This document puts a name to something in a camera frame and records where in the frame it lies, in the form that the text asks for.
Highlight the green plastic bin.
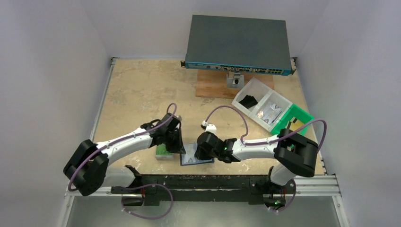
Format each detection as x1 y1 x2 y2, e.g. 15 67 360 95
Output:
270 104 314 135

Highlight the gold card black stripe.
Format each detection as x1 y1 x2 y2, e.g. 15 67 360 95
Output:
286 117 304 131

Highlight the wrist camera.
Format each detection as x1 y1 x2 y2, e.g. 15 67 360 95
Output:
174 115 182 122
201 121 217 134

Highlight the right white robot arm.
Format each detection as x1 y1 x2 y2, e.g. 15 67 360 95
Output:
195 129 319 186

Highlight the black card in bin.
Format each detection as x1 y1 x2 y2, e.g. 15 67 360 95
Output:
239 95 258 109

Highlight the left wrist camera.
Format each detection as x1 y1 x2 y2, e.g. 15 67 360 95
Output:
174 115 182 122

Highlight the blue card holder wallet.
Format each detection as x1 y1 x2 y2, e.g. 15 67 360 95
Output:
180 143 214 166

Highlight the grey metal stand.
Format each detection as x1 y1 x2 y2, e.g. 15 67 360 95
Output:
226 72 244 89

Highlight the wooden board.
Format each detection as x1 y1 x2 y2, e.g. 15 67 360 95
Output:
195 70 274 98

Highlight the clear plastic bin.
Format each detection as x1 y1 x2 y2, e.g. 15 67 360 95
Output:
250 91 293 134
232 77 273 116

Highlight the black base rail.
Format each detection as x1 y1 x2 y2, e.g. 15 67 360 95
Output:
111 174 296 207

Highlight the blue network switch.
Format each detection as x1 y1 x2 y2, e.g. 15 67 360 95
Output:
181 15 296 76

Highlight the white blue card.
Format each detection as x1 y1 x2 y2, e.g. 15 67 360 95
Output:
262 103 282 124

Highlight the white patterned card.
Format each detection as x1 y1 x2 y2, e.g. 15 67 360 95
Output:
181 153 197 166

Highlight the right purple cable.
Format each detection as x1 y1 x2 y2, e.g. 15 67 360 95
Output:
203 105 328 213

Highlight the green card box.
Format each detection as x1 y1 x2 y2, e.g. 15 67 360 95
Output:
155 144 174 160

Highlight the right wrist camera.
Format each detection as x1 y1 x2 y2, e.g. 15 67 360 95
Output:
201 121 217 134

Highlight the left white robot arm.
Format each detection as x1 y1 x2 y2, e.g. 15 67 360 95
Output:
63 113 185 196

